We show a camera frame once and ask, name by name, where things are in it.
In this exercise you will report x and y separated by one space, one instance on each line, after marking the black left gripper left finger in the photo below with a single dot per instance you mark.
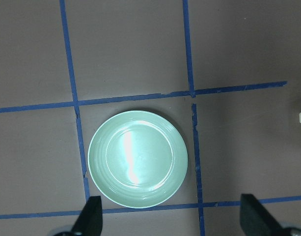
89 222

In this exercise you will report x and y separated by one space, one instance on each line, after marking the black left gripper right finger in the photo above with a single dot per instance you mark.
255 220

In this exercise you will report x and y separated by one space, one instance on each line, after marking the green plate left side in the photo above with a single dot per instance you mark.
137 159

